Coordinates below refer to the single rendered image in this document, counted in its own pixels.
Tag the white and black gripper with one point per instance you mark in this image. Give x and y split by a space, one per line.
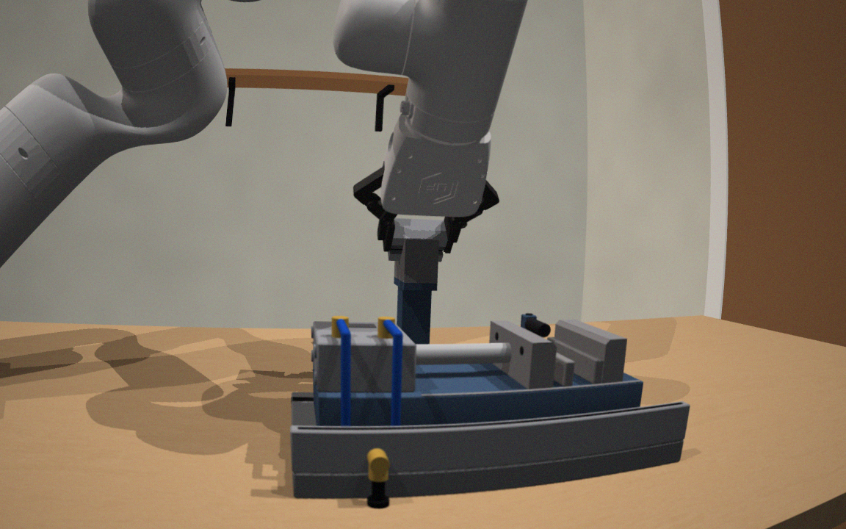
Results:
432 181

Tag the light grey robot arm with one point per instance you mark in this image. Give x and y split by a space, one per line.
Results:
55 132

